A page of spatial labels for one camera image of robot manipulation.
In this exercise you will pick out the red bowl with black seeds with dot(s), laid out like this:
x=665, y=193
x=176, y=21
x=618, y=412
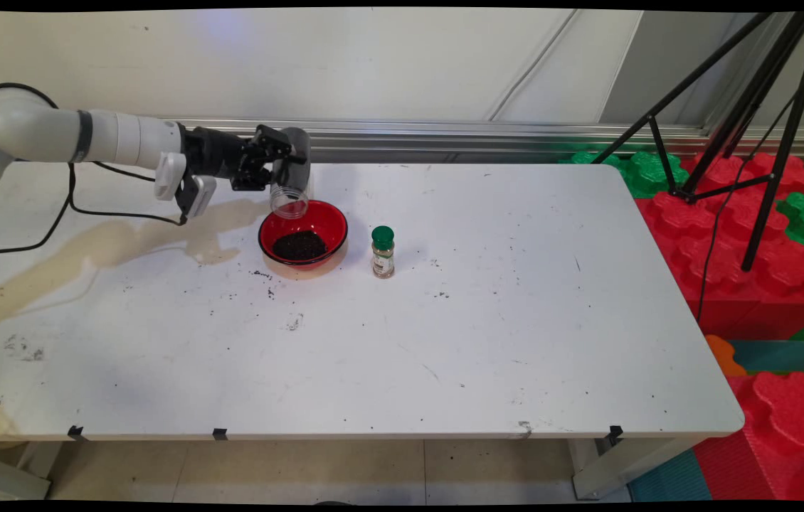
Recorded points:
x=302, y=231

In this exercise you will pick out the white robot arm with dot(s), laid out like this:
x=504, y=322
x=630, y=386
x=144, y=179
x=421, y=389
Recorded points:
x=117, y=139

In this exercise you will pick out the spice bottle with green cap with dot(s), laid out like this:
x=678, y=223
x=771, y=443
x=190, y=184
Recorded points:
x=383, y=256

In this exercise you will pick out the teal foam mat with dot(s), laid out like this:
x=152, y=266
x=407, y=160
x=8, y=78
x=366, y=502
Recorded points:
x=779, y=357

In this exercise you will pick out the aluminium rail along wall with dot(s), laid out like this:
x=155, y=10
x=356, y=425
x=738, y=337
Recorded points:
x=480, y=135

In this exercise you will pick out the clear jar with black seeds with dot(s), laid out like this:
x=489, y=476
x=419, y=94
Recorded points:
x=295, y=185

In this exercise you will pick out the orange foam piece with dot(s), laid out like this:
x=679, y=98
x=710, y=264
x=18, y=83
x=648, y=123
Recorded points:
x=723, y=355

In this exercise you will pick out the white table leg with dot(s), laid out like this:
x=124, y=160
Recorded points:
x=3, y=480
x=608, y=473

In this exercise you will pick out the black tripod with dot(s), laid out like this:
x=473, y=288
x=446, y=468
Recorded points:
x=790, y=142

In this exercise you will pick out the large red foam block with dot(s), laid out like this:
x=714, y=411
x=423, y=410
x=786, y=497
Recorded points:
x=729, y=256

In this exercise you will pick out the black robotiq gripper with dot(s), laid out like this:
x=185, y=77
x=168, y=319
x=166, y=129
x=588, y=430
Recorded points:
x=217, y=153

